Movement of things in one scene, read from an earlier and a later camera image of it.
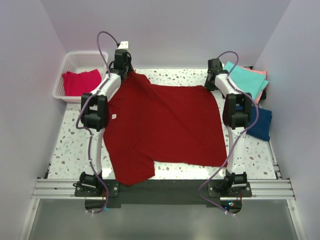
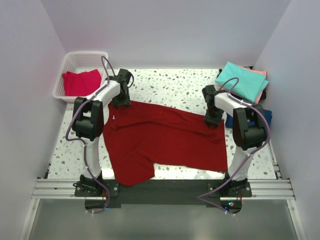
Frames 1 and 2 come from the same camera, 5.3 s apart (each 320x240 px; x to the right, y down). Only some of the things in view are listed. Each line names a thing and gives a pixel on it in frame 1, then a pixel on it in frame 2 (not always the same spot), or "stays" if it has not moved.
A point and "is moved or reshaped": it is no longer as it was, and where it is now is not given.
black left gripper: (130, 68) -> (126, 102)
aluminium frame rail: (262, 189) stays
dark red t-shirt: (147, 123) is moved or reshaped
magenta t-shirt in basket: (77, 84) stays
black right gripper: (210, 88) -> (216, 121)
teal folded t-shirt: (246, 80) stays
